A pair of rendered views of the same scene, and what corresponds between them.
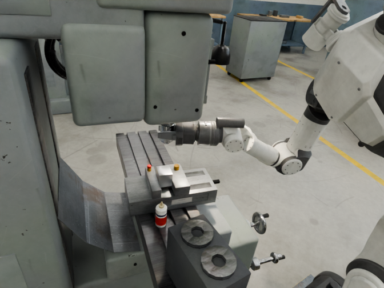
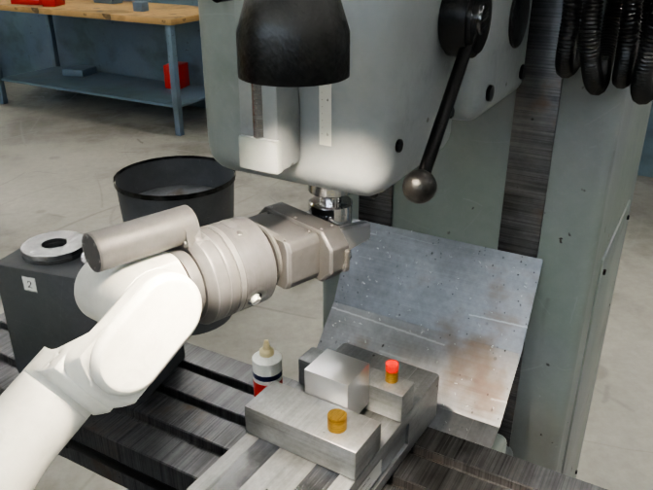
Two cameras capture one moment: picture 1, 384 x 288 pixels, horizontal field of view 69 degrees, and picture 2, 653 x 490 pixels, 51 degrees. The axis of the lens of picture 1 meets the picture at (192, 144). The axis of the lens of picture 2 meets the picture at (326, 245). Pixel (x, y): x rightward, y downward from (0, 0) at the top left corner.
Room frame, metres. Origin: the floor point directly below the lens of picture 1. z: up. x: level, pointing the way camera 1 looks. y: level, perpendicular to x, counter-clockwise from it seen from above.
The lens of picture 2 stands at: (1.39, -0.32, 1.54)
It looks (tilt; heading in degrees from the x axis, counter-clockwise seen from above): 25 degrees down; 143
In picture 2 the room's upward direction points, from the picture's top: straight up
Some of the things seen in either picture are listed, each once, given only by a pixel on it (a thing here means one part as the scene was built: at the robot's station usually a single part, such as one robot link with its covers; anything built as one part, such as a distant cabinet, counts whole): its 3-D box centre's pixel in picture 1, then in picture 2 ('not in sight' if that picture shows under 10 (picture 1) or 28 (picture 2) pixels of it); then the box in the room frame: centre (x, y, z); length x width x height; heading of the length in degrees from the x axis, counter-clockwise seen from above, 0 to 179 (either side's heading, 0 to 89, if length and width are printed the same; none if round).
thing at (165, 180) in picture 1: (163, 176); (336, 386); (0.86, 0.10, 1.03); 0.06 x 0.05 x 0.06; 21
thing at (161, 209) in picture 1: (161, 213); (267, 373); (0.72, 0.08, 0.97); 0.04 x 0.04 x 0.11
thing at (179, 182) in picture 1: (177, 178); (311, 427); (0.88, 0.04, 1.01); 0.15 x 0.06 x 0.04; 21
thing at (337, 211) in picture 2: (167, 124); (330, 204); (0.85, 0.09, 1.26); 0.05 x 0.05 x 0.01
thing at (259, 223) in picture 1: (253, 224); not in sight; (1.05, -0.37, 0.62); 0.16 x 0.12 x 0.12; 114
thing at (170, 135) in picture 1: (167, 136); not in sight; (0.82, 0.09, 1.23); 0.06 x 0.02 x 0.03; 96
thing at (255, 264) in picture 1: (267, 259); not in sight; (0.93, -0.45, 0.50); 0.22 x 0.06 x 0.06; 114
